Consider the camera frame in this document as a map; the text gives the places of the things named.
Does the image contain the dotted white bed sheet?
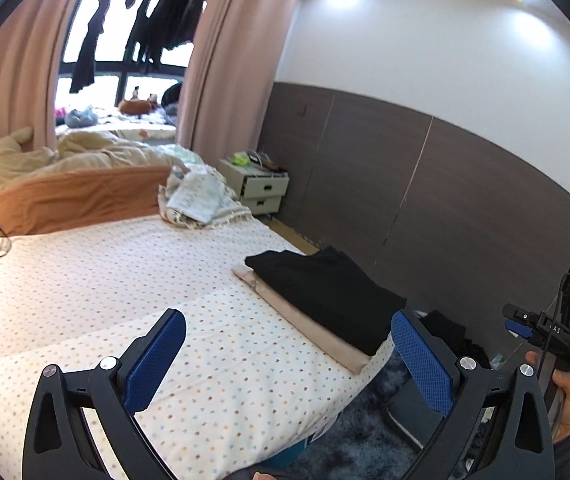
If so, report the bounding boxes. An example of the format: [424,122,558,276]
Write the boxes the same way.
[0,216,393,479]

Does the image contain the orange brown blanket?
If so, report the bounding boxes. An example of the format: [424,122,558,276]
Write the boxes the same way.
[0,166,171,236]

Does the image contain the beige pillow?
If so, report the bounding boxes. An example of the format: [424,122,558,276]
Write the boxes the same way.
[232,263,370,374]

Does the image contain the right pink curtain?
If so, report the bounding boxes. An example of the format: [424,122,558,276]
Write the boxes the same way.
[176,0,298,166]

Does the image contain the white bedside cabinet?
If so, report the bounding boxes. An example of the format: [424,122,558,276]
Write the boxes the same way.
[216,159,289,216]

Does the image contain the black window frame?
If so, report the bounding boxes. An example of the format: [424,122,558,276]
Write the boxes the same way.
[55,0,207,110]

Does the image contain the hanging dark clothes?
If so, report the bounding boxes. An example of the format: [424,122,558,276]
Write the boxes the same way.
[60,0,207,94]

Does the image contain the pink curtain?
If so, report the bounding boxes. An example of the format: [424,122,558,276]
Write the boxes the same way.
[176,0,298,166]
[0,0,76,148]

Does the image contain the dark shaggy rug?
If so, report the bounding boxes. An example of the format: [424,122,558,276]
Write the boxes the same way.
[264,352,442,480]

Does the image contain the black shirt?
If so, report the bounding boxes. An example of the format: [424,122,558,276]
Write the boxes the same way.
[245,246,406,356]

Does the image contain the left pink curtain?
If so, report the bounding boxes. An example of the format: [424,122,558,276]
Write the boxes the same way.
[0,0,76,148]

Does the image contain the beige duvet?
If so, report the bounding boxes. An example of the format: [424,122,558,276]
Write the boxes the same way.
[0,130,202,190]

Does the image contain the patterned white cloth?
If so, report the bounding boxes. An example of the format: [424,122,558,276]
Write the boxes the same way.
[157,165,253,230]

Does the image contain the person's right hand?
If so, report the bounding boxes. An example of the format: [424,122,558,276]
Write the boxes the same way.
[552,370,570,444]

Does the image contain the brown plush toy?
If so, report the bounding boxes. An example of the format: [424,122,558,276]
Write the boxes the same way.
[118,86,160,116]

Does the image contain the green object on cabinet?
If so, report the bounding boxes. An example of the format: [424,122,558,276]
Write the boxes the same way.
[230,152,251,167]

